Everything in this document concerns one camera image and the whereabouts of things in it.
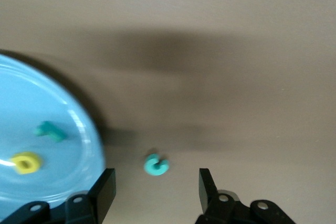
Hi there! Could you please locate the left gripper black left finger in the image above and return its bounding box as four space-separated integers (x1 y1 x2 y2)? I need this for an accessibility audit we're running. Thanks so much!
0 167 117 224

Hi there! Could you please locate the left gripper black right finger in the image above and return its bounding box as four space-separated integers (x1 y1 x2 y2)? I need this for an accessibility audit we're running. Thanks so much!
195 168 297 224

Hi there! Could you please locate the teal letter c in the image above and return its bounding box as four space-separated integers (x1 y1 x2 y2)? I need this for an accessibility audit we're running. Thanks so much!
143 154 170 177

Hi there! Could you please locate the yellow letter a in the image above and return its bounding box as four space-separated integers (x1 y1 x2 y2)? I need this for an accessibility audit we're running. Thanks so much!
9 152 43 175

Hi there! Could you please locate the dark teal letter i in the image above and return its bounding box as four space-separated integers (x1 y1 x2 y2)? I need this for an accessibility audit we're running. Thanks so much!
35 120 68 143

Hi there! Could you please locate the blue plate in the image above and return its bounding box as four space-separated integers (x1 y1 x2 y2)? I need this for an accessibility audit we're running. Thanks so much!
0 53 106 209

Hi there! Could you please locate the brown table cover sheet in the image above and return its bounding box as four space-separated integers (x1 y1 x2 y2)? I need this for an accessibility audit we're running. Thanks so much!
0 0 336 224

